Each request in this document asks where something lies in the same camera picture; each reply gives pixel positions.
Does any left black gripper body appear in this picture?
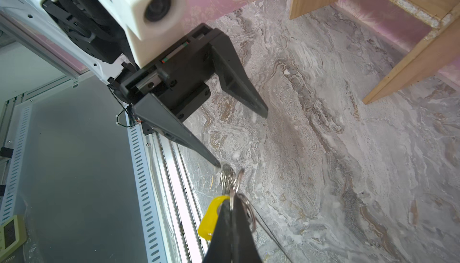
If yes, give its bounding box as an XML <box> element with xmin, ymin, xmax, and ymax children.
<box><xmin>109</xmin><ymin>23</ymin><xmax>223</xmax><ymax>122</ymax></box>

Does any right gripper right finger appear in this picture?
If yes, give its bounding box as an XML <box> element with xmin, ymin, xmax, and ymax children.
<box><xmin>231</xmin><ymin>198</ymin><xmax>262</xmax><ymax>263</ymax></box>

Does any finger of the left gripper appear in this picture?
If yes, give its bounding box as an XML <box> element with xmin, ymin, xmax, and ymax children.
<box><xmin>210</xmin><ymin>32</ymin><xmax>268</xmax><ymax>119</ymax></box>
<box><xmin>133</xmin><ymin>94</ymin><xmax>221</xmax><ymax>168</ymax></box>

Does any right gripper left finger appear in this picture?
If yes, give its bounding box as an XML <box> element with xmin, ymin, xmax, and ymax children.
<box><xmin>202</xmin><ymin>200</ymin><xmax>232</xmax><ymax>263</ymax></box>

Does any yellow key tag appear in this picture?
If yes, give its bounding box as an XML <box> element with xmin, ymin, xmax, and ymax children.
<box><xmin>198</xmin><ymin>195</ymin><xmax>230</xmax><ymax>241</ymax></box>

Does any silver metal key holder plate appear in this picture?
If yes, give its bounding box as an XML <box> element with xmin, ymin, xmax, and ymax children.
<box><xmin>218</xmin><ymin>163</ymin><xmax>285</xmax><ymax>263</ymax></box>

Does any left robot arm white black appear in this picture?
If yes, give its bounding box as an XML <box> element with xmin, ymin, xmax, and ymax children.
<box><xmin>1</xmin><ymin>0</ymin><xmax>268</xmax><ymax>167</ymax></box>

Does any wooden two-tier shelf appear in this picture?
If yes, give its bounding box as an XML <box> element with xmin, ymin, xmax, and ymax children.
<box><xmin>289</xmin><ymin>0</ymin><xmax>460</xmax><ymax>104</ymax></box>

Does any aluminium front rail frame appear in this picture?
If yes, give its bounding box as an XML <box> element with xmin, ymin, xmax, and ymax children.
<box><xmin>1</xmin><ymin>78</ymin><xmax>186</xmax><ymax>263</ymax></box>

